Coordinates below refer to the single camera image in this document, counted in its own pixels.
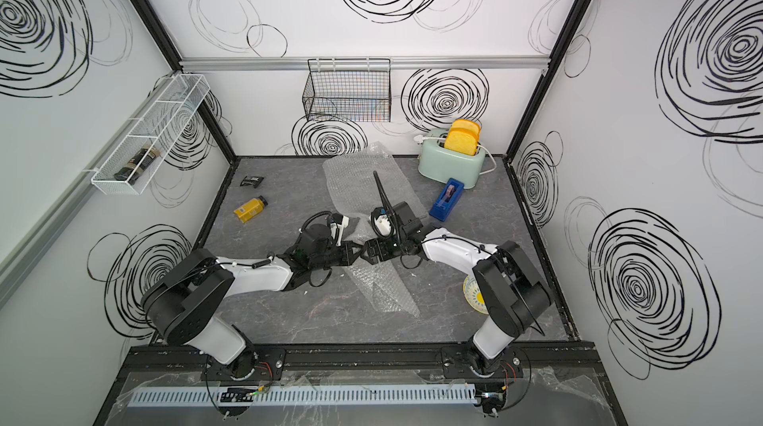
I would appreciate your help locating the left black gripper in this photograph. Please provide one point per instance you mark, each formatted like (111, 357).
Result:
(348, 255)

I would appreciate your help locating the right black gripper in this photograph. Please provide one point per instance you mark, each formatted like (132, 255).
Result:
(372, 244)

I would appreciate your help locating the bubble wrap sheet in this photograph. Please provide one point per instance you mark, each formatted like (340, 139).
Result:
(353, 188)
(382, 286)

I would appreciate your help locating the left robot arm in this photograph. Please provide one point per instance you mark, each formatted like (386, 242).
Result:
(182, 307)

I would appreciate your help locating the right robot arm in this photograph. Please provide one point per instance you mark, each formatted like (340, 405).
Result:
(514, 291)

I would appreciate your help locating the crumpled bubble wrap sheet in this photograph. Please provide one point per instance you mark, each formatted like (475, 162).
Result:
(353, 188)

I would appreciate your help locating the blue tape dispenser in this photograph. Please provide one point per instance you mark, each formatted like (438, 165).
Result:
(446, 201)

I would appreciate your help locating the yellow green patterned bowl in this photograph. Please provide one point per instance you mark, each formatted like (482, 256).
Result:
(473, 295)

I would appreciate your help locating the mint green toaster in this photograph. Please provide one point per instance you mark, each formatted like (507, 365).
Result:
(439, 164)

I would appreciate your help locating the yellow bottle black cap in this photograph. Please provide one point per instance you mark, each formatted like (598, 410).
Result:
(251, 209)

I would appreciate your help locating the small black clip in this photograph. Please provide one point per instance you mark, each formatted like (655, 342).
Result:
(251, 181)

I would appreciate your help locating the front yellow sponge toast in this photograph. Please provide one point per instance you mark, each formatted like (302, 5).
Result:
(462, 141)

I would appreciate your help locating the yellow sponge toast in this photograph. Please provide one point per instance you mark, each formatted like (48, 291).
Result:
(467, 126)
(462, 141)

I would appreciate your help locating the rear yellow sponge toast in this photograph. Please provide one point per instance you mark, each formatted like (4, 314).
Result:
(467, 126)

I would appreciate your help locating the dark bottle in shelf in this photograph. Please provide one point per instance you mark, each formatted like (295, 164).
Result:
(136, 166)

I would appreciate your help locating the white slotted cable duct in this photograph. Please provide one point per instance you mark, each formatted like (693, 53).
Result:
(303, 395)

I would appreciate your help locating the black wire wall basket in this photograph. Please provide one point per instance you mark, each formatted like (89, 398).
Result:
(354, 89)

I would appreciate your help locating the black front mounting rail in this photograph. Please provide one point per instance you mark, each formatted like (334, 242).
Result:
(386, 355)

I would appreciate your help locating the white wire wall shelf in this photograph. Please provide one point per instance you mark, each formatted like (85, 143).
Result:
(169, 122)

